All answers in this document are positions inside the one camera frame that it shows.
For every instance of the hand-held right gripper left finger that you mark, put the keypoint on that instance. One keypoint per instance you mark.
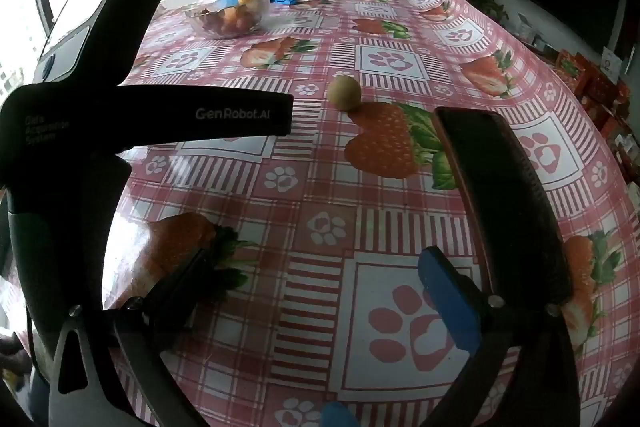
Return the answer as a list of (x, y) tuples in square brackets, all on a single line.
[(185, 287)]

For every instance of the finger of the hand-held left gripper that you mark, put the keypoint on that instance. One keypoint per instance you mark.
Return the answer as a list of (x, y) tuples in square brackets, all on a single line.
[(500, 207)]

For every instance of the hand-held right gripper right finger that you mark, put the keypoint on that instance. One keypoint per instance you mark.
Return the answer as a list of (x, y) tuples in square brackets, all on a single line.
[(447, 302)]

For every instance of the tan round fruit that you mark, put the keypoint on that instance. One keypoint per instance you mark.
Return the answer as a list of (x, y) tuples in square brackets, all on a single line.
[(344, 93)]

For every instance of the person's right hand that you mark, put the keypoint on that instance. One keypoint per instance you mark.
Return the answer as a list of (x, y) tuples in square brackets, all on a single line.
[(340, 414)]

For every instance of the strawberry paw print tablecloth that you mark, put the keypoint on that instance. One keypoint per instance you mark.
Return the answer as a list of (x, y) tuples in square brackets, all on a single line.
[(300, 207)]

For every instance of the stack of red boxes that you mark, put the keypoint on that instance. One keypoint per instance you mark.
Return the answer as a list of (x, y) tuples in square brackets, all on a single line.
[(575, 69)]

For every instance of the clear fruit bowl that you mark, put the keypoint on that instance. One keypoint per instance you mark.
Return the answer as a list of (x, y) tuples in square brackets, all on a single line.
[(200, 23)]

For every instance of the small orange citrus fruit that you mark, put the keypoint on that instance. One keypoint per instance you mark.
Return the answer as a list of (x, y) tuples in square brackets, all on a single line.
[(232, 16)]

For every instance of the green potted plant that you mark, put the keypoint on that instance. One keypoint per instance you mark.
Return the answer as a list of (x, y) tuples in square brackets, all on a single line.
[(490, 7)]

